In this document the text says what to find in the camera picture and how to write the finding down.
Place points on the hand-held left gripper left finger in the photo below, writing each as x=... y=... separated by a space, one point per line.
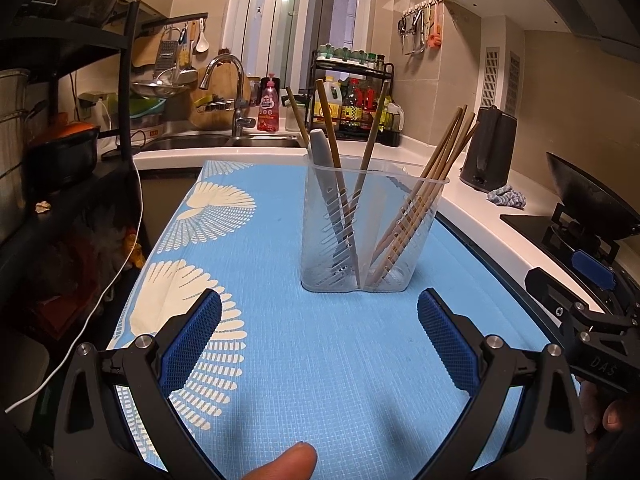
x=192 y=345

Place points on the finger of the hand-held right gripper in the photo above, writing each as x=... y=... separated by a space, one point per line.
x=594 y=269
x=547 y=287

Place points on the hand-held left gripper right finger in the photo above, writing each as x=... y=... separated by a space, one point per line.
x=447 y=340

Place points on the clear plastic utensil holder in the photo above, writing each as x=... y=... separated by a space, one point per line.
x=380 y=270

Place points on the person's right hand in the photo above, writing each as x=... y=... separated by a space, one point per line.
x=607 y=417

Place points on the person's left hand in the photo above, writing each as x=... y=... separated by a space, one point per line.
x=287 y=462

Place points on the black burner grate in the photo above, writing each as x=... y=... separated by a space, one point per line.
x=565 y=232

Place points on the black wok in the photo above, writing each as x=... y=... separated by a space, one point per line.
x=585 y=195

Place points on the grey crumpled cloth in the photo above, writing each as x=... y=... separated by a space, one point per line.
x=507 y=196

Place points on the blue printed mat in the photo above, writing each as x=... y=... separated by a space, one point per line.
x=310 y=360

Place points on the black electric kettle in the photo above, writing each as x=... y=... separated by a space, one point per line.
x=487 y=150

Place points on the steel sink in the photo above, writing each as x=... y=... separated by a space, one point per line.
x=200 y=141

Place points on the crumpled paper ball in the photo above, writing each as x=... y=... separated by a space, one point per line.
x=43 y=205

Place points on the black spice rack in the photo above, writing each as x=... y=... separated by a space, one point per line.
x=350 y=136

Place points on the black pot orange lid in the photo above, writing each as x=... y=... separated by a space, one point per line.
x=62 y=152

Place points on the glass jar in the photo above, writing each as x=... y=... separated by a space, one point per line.
x=290 y=125

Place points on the green plastic basin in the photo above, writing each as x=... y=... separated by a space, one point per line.
x=147 y=106

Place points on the red capped sauce bottle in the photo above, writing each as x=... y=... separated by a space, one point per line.
x=367 y=105

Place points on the red dish soap bottle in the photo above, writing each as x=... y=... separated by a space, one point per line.
x=269 y=107

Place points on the dark sauce bottle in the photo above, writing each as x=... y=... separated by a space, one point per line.
x=351 y=107

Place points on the chrome kitchen faucet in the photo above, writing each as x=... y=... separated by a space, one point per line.
x=240 y=95

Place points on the large oil jug yellow label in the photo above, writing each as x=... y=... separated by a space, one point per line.
x=336 y=110

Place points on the metal bowl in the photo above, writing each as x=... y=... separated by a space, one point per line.
x=160 y=89

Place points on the round wooden cutting board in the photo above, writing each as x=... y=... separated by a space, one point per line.
x=222 y=85

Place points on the steel stockpot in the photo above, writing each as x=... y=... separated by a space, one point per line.
x=12 y=135

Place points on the hanging orange tool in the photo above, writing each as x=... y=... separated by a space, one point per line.
x=435 y=30

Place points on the hanging metal tongs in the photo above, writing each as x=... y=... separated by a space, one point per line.
x=421 y=35

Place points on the hanging metal grater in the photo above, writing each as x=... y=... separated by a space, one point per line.
x=165 y=55

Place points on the black shelf rack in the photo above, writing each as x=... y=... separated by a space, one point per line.
x=131 y=60

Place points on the hanging yellow brush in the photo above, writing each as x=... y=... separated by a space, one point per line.
x=186 y=52

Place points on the hanging metal scissors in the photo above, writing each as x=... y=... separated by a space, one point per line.
x=406 y=30

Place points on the hanging wooden board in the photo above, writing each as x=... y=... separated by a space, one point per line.
x=145 y=50

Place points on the row of spice jars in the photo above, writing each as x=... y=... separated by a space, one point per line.
x=350 y=55

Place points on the hanging white ladle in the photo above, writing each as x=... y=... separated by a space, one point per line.
x=201 y=37

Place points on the wall vent grille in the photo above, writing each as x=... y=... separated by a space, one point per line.
x=514 y=82
x=491 y=77

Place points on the white wall socket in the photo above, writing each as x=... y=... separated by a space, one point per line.
x=95 y=102

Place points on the wall hook rail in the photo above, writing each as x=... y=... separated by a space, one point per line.
x=422 y=5

